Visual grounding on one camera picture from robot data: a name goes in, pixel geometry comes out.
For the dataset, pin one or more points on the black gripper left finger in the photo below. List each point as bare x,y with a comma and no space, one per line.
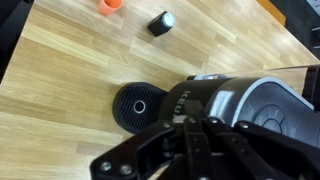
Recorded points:
142,155

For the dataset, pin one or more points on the small black pod cup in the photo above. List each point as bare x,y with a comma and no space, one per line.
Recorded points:
162,23

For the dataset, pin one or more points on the black Keurig coffee maker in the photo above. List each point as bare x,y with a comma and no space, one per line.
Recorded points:
285,100

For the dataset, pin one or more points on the small orange plastic cup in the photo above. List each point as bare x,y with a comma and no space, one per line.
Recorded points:
107,7

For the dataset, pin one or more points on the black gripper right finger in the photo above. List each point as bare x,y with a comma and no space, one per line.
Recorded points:
215,151

